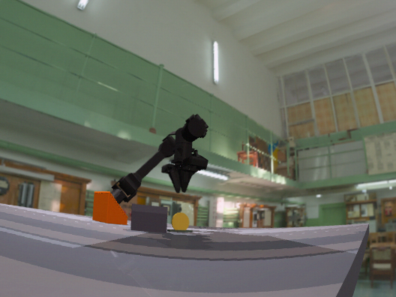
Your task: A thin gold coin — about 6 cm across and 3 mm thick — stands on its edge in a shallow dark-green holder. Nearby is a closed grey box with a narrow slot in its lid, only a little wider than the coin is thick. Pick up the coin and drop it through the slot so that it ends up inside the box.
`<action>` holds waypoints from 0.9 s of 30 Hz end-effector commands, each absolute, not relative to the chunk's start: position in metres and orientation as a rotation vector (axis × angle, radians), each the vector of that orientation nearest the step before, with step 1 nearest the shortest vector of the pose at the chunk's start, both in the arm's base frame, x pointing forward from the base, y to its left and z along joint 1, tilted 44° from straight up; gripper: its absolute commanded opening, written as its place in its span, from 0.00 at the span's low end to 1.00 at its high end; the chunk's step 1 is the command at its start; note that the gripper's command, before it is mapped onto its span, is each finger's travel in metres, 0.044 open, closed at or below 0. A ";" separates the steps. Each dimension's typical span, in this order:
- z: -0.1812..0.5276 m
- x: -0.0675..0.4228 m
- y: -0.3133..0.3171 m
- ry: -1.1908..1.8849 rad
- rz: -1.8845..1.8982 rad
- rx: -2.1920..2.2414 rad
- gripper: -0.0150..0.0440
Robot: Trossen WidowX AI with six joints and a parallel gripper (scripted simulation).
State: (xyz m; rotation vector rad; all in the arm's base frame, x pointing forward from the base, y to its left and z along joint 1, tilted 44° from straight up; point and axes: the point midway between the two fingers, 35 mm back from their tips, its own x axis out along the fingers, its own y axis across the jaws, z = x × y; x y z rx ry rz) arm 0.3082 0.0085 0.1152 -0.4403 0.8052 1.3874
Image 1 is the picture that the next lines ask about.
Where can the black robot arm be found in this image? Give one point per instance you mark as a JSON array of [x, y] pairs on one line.
[[194, 128]]

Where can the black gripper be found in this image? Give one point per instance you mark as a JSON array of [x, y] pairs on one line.
[[185, 166]]

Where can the gold coin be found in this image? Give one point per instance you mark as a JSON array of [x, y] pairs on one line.
[[180, 221]]

